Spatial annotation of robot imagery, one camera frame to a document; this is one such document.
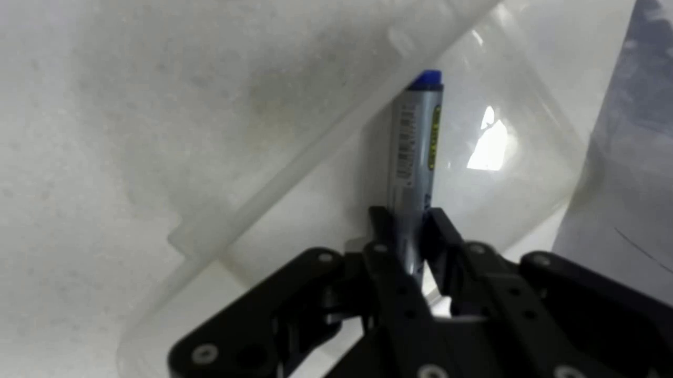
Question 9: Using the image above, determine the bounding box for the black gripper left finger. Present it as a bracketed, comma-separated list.
[366, 205, 451, 378]

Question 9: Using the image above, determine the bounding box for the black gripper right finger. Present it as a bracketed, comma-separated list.
[422, 208, 563, 378]

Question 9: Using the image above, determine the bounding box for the blue silver marker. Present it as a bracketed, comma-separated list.
[389, 68, 445, 280]

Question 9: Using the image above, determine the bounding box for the clear plastic lunch box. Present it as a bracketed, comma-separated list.
[119, 0, 580, 378]

